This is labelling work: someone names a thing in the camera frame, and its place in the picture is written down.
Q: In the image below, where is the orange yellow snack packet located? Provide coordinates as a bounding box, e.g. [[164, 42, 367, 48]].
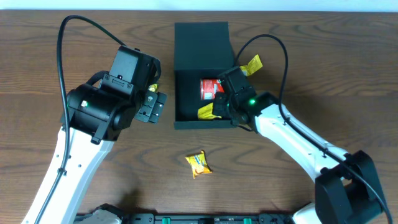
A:
[[197, 103, 222, 120]]

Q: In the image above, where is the red soda can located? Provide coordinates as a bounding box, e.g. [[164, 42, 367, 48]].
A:
[[200, 79, 224, 100]]

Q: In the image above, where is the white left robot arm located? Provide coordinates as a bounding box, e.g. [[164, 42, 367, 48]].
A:
[[23, 83, 167, 223]]

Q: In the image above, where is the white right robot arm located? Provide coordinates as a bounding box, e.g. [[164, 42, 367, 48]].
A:
[[213, 92, 393, 223]]

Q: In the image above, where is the green yellow snack packet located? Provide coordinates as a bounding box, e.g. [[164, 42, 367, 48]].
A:
[[148, 83, 159, 93]]

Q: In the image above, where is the small yellow packet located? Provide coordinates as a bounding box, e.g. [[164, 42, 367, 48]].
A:
[[240, 54, 263, 77]]

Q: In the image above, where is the black open box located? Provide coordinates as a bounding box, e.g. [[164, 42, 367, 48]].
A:
[[174, 22, 234, 130]]

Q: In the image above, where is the yellow biscuit packet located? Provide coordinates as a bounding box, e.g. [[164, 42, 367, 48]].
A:
[[185, 151, 213, 179]]

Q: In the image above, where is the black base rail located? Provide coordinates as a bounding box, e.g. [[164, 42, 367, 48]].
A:
[[75, 213, 295, 224]]

